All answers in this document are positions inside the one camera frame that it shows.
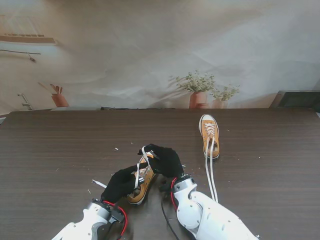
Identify white shoelace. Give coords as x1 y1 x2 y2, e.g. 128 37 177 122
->
201 122 219 203
91 146 160 191

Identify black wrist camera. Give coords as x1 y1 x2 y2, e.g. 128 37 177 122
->
159 180 173 193
109 207 125 224

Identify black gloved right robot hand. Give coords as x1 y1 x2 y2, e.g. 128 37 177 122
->
137 143 185 179

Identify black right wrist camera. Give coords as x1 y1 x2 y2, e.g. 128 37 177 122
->
159 180 173 193

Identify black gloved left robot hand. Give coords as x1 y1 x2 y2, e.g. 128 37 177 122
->
100 165 146 204

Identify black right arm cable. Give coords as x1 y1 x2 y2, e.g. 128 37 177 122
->
161 194 181 240

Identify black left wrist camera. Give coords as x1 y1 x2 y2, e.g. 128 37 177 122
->
109 207 125 224

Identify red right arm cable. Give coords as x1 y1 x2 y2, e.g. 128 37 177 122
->
170 177 179 212

